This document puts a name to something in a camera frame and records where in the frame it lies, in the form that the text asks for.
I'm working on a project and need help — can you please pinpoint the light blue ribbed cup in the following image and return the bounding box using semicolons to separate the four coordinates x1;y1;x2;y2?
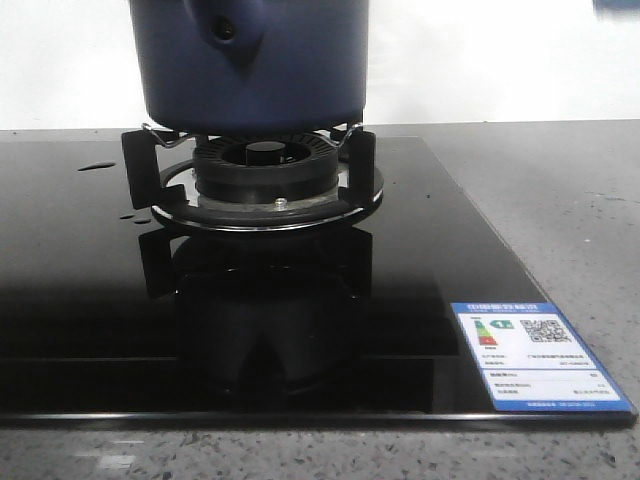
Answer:
593;0;640;12

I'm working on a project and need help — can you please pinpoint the dark blue cooking pot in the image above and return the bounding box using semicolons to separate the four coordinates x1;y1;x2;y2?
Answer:
129;1;369;135

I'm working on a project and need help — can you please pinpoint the black pot support grate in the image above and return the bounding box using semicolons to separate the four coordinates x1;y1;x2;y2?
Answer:
121;124;383;232

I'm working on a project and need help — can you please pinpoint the black glass gas cooktop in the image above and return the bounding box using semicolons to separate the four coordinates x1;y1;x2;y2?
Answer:
1;138;638;429

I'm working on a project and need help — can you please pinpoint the blue white energy label sticker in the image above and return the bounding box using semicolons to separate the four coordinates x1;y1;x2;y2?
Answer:
451;302;634;413

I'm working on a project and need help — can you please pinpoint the black gas burner head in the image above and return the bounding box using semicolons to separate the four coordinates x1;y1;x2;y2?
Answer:
193;133;338;204

